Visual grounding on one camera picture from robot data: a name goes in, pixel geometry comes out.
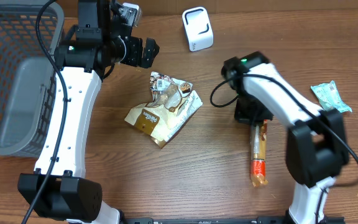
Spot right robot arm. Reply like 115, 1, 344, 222
221, 52, 349, 223

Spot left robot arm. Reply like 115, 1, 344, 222
17, 1, 159, 224

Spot grey plastic shopping basket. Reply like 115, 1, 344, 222
0, 1, 56, 157

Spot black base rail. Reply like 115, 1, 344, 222
116, 216, 346, 224

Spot white barcode scanner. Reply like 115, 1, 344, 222
182, 6, 214, 52

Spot orange biscuit package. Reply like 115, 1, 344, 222
250, 119, 268, 187

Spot white brown snack pouch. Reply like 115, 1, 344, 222
125, 72, 203, 148

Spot teal wipes packet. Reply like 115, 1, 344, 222
311, 80, 352, 113

